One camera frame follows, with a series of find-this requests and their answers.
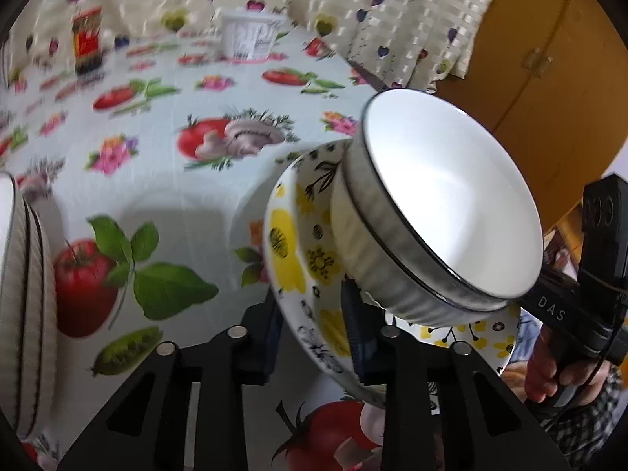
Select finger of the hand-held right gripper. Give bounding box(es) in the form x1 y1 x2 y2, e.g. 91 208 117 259
516 266 556 309

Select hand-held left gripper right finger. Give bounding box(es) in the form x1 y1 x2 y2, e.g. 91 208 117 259
341 279 572 471

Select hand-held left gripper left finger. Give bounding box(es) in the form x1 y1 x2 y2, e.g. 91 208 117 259
56 299 283 471

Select white ribbed bowl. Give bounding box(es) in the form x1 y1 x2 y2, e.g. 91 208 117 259
330 167 523 329
343 89 544 305

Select yellow floral bowl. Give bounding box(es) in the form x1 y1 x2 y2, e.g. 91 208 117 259
264 137 522 409

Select white black-rimmed plate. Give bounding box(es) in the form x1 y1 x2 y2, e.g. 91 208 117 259
0 172 30 435
20 196 45 437
29 206 60 423

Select person's right forearm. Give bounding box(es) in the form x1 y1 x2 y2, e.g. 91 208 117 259
540 368 626 457

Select person's right hand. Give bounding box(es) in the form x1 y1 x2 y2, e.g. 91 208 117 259
525 326 612 404

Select vegetable print tablecloth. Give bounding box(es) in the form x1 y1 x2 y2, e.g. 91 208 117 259
0 24 442 471

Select wooden cabinet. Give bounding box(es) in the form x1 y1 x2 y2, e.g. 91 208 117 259
434 0 628 236

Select white plastic tub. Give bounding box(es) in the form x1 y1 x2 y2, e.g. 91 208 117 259
220 10 286 62

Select heart print curtain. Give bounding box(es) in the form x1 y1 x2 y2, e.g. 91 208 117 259
0 0 508 94

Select red-label sauce jar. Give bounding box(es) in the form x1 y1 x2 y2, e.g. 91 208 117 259
71 7 106 75

